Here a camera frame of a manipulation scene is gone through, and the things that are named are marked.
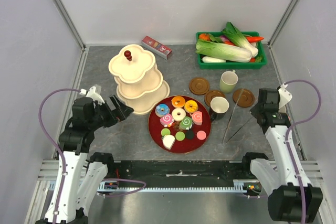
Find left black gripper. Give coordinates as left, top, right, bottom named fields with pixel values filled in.
left=88, top=93, right=133, bottom=130

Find pink swirl roll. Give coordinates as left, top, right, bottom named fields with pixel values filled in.
left=192, top=111, right=203, bottom=125
left=160, top=113, right=174, bottom=127

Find metal tongs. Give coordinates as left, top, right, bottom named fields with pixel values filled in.
left=222, top=88, right=247, bottom=144

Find green cookie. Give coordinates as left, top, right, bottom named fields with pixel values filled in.
left=175, top=131, right=185, bottom=141
left=161, top=128, right=171, bottom=137

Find white cake slice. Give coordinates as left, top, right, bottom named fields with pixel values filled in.
left=162, top=134, right=175, bottom=150

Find green swirl roll cake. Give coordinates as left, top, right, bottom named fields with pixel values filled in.
left=179, top=116, right=193, bottom=130

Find pink cookie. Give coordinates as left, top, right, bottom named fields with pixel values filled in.
left=196, top=131, right=207, bottom=140

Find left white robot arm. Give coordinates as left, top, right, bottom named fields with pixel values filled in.
left=38, top=95, right=134, bottom=223

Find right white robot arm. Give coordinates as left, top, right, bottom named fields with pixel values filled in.
left=240, top=88, right=323, bottom=223

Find pink mug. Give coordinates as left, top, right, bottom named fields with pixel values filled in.
left=278, top=106, right=287, bottom=113

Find brown wooden coaster right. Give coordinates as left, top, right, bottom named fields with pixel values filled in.
left=233, top=89, right=255, bottom=108

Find brown wooden coaster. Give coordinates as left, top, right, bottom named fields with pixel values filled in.
left=188, top=77, right=210, bottom=95
left=204, top=90, right=226, bottom=106
left=233, top=89, right=255, bottom=108

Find cream three-tier dessert stand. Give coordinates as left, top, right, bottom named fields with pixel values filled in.
left=108, top=44, right=170, bottom=115

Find blue donut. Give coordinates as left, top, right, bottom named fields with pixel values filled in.
left=155, top=103, right=170, bottom=118

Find green plastic basket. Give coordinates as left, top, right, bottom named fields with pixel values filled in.
left=197, top=41, right=267, bottom=69

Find black and white mug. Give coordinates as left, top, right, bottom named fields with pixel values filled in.
left=209, top=97, right=229, bottom=122

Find light green mug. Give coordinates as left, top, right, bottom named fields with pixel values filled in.
left=219, top=70, right=239, bottom=93

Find orange donut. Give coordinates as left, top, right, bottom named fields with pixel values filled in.
left=171, top=95, right=185, bottom=108

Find brown wooden coaster middle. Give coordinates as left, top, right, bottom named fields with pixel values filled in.
left=204, top=90, right=226, bottom=106

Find white donut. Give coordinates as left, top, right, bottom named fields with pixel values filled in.
left=171, top=108, right=186, bottom=122

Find red round tray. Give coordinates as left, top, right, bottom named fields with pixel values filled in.
left=148, top=95, right=212, bottom=153

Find red rectangular box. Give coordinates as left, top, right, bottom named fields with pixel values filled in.
left=141, top=36, right=172, bottom=60

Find yellow donut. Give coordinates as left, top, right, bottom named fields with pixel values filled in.
left=184, top=100, right=198, bottom=114

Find brown wooden coaster left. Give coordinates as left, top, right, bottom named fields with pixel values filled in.
left=188, top=77, right=210, bottom=95

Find red chili pepper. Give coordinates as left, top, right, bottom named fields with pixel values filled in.
left=246, top=37, right=264, bottom=43

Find black cookie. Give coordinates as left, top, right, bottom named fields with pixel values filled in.
left=185, top=130, right=195, bottom=140

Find napa cabbage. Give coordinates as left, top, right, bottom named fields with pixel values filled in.
left=195, top=39, right=252, bottom=63

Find white radish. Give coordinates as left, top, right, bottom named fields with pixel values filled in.
left=202, top=56, right=226, bottom=63

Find bok choy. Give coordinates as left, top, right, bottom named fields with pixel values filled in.
left=222, top=22, right=258, bottom=58

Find orange pumpkin toy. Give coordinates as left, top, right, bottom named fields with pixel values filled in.
left=198, top=33, right=211, bottom=41

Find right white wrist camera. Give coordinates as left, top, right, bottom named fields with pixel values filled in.
left=278, top=83, right=292, bottom=109

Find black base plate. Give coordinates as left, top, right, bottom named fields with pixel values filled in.
left=114, top=161, right=256, bottom=188

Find white slotted cable duct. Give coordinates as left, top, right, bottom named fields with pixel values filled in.
left=97, top=179, right=261, bottom=194

